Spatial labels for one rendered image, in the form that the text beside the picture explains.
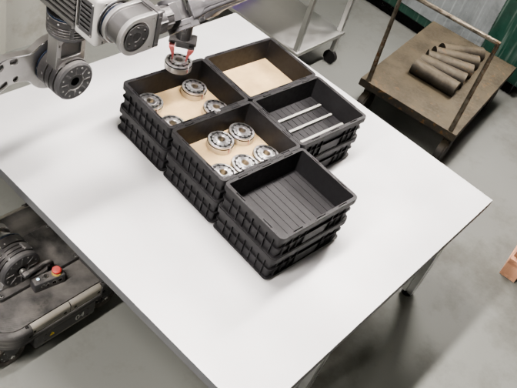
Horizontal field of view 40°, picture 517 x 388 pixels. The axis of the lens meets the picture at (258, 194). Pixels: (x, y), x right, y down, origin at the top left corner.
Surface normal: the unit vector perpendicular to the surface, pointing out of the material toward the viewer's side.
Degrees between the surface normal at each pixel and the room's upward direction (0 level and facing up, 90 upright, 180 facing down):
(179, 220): 0
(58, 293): 0
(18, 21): 90
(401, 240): 0
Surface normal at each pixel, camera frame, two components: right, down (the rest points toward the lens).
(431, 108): 0.25, -0.69
